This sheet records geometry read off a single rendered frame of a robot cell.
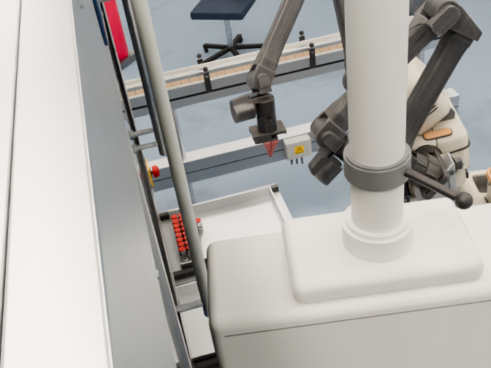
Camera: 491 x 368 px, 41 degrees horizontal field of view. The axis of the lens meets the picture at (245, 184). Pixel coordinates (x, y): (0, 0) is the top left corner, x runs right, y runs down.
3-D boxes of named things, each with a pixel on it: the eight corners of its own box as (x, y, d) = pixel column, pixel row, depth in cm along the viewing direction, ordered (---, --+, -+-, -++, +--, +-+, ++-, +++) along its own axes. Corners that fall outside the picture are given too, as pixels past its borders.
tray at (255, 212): (183, 273, 195) (180, 264, 192) (169, 219, 215) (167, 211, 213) (294, 244, 199) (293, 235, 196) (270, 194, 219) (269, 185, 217)
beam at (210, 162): (134, 197, 302) (127, 177, 295) (131, 188, 309) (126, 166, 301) (458, 116, 323) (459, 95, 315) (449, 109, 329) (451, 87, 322)
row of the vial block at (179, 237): (181, 263, 198) (178, 252, 195) (172, 225, 212) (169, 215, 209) (188, 261, 198) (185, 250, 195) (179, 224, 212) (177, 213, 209)
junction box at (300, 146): (287, 161, 306) (286, 144, 301) (284, 155, 310) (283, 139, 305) (312, 155, 308) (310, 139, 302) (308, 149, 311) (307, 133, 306)
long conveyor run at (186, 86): (39, 142, 271) (27, 109, 261) (39, 123, 283) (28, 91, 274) (469, 41, 295) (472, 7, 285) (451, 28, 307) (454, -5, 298)
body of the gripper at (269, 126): (248, 131, 200) (246, 110, 196) (281, 124, 201) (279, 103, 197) (253, 142, 195) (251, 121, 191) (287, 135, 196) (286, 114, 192)
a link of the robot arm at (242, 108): (268, 71, 186) (259, 72, 194) (229, 82, 184) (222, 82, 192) (278, 113, 189) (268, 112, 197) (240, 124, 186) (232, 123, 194)
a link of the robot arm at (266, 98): (277, 96, 189) (269, 87, 193) (254, 102, 187) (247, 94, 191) (278, 117, 193) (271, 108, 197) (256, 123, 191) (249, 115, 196)
